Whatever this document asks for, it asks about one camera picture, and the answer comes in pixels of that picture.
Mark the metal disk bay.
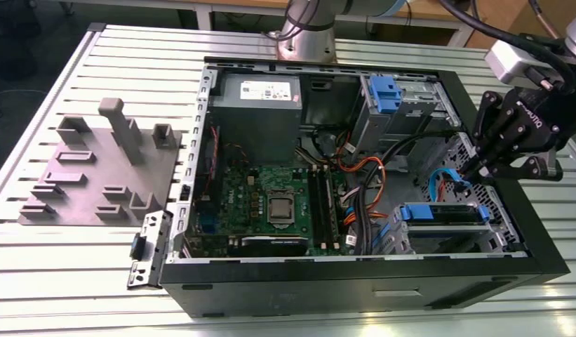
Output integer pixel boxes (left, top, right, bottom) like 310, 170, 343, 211
391, 201, 526, 256

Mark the grey power supply unit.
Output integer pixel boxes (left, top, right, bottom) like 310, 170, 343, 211
206, 72, 303, 166

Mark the silver CPU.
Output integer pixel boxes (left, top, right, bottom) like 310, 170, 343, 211
267, 198, 293, 220

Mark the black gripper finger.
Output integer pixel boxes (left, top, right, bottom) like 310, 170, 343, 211
458, 91, 513, 183
471, 154, 546, 185

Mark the blue plastic drive latch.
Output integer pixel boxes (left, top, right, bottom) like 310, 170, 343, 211
369, 74, 403, 115

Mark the white frame wooden desk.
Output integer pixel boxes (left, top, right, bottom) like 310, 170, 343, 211
174, 0, 485, 48

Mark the metal optical drive cage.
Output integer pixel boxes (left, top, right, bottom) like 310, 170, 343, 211
350, 73, 461, 155

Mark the green motherboard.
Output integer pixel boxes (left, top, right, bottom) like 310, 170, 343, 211
187, 164, 358, 257

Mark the hard disk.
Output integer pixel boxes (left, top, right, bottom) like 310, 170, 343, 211
373, 203, 493, 254

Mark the black graphics card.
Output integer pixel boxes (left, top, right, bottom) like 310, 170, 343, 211
225, 234, 310, 257

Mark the orange wire bundle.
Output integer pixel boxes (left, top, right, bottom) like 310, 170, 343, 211
335, 156, 386, 225

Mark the brown wooden cabinet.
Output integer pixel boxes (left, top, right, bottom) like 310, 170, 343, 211
467, 0, 576, 94

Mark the metal expansion slot bracket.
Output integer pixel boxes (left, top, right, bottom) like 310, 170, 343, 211
125, 209, 172, 291

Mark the grey parts rack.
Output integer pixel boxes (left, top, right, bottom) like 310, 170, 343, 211
16, 97, 185, 227

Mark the black open PC case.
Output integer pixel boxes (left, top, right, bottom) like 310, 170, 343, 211
158, 55, 571, 319

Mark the RAM stick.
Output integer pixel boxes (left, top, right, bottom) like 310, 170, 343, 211
319, 164, 342, 251

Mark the CPU socket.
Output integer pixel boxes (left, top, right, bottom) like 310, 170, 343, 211
262, 188, 301, 231

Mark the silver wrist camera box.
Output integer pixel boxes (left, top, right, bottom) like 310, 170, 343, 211
482, 39, 539, 85

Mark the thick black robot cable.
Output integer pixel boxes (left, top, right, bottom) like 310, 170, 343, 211
438, 0, 576, 94

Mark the black cable bundle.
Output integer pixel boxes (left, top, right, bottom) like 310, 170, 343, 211
351, 129, 457, 256

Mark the blue data wire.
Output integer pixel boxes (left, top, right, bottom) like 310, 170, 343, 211
426, 167, 470, 203

